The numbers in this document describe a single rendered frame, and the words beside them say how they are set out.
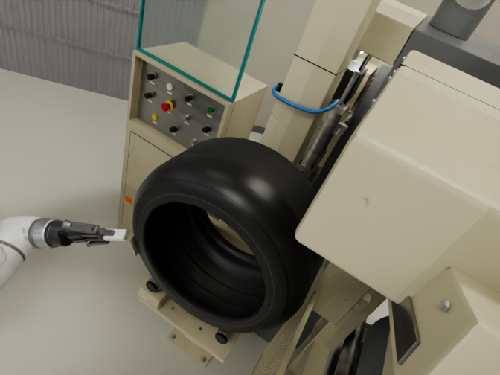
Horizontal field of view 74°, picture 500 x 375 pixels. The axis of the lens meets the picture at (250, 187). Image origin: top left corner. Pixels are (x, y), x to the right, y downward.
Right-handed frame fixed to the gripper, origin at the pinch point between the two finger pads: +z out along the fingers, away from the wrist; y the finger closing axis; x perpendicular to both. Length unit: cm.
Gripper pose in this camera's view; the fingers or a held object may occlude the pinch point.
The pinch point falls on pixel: (116, 234)
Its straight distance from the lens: 101.6
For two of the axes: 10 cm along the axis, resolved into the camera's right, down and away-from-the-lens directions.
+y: 2.2, 5.7, 7.9
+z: 9.7, -0.1, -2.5
